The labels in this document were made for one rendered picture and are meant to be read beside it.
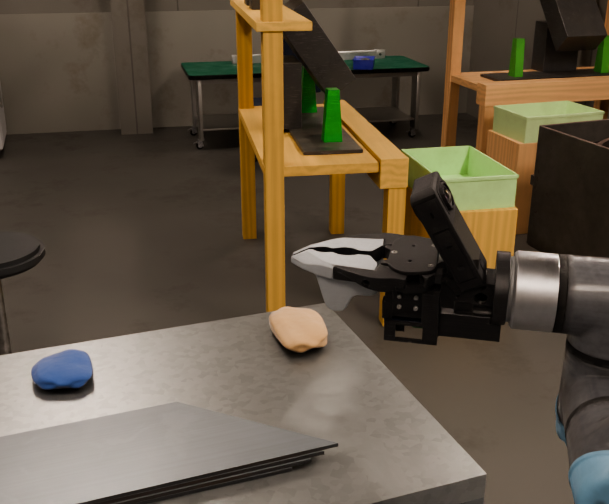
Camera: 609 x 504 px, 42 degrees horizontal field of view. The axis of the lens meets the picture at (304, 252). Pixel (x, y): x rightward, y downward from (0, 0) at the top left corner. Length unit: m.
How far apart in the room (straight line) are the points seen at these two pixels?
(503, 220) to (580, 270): 3.06
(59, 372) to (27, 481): 0.28
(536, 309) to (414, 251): 0.13
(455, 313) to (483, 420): 2.47
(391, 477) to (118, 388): 0.49
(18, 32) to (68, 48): 0.45
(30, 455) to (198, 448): 0.23
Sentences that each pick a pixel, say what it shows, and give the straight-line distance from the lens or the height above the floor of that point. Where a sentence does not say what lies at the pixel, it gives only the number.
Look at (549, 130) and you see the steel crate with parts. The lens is 4.45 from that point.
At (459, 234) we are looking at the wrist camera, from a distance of 0.74.
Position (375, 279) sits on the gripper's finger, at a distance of 0.74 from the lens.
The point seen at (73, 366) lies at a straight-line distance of 1.41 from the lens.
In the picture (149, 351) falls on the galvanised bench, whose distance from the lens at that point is 1.48.
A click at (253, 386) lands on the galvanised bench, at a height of 1.05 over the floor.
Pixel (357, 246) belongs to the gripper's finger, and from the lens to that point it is 0.79.
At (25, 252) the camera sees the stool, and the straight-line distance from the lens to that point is 3.00.
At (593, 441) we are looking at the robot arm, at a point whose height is 1.37.
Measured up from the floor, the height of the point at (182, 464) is 1.07.
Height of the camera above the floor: 1.75
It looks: 22 degrees down
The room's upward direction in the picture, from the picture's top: straight up
